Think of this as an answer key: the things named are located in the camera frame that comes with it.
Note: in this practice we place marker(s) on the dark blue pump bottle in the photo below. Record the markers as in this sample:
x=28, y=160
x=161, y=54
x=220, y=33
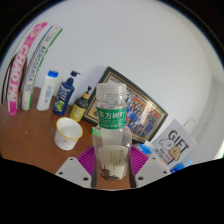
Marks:
x=63, y=96

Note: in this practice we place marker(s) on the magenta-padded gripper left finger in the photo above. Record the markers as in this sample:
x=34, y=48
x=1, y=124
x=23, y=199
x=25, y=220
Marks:
x=85, y=161

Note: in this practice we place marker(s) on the white cup with yellow rim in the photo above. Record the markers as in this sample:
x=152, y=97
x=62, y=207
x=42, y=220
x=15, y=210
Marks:
x=68, y=135

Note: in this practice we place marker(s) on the clear green-labelled water bottle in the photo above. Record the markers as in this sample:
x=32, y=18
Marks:
x=111, y=133

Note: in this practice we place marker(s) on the white paper gift bag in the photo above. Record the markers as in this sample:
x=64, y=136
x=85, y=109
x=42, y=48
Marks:
x=173, y=143

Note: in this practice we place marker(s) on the white bottle with blue cap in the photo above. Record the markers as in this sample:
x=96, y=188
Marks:
x=46, y=93

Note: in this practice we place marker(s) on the blue tissue pack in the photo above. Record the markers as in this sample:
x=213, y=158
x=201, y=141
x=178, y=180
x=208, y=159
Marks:
x=146, y=149

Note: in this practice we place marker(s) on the brown yellow-labelled pump bottle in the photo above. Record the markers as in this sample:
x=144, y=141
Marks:
x=78, y=110

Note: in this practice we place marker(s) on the white and green shuttlecock tube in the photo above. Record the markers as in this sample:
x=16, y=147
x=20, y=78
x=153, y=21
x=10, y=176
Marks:
x=33, y=73

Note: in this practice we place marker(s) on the black framed group picture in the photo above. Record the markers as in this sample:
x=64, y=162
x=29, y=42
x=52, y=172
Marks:
x=143, y=113

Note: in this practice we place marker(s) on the pink shuttlecock tube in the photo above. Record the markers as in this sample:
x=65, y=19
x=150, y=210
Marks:
x=20, y=70

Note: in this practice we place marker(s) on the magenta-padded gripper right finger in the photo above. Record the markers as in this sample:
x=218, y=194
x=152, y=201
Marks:
x=138, y=160

